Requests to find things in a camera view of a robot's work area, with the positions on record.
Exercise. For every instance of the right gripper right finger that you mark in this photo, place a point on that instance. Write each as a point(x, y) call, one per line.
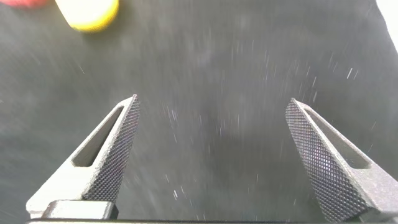
point(326, 168)

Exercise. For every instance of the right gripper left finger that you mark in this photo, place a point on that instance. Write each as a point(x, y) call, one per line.
point(102, 161)

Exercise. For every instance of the yellow lemon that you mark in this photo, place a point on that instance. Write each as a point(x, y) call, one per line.
point(88, 14)

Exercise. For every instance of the pink red peach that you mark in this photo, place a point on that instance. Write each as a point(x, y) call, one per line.
point(21, 2)

